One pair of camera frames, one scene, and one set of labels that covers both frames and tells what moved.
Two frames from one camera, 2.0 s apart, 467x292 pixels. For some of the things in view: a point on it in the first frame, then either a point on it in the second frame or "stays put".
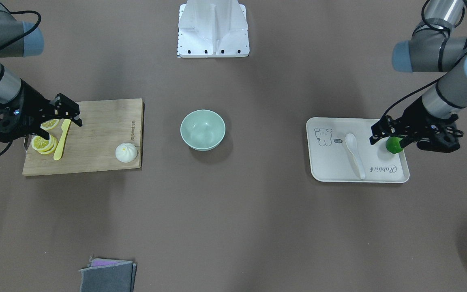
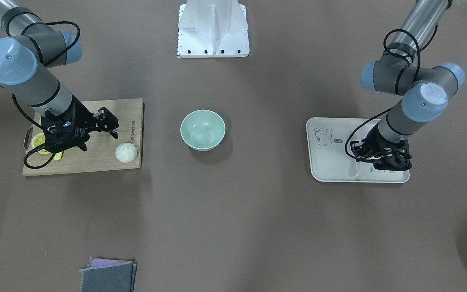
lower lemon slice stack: [43, 146] stays put
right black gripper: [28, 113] to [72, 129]
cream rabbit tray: [330, 160] stays put
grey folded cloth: [107, 275] stays put
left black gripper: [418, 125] to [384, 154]
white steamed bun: [126, 152] stays put
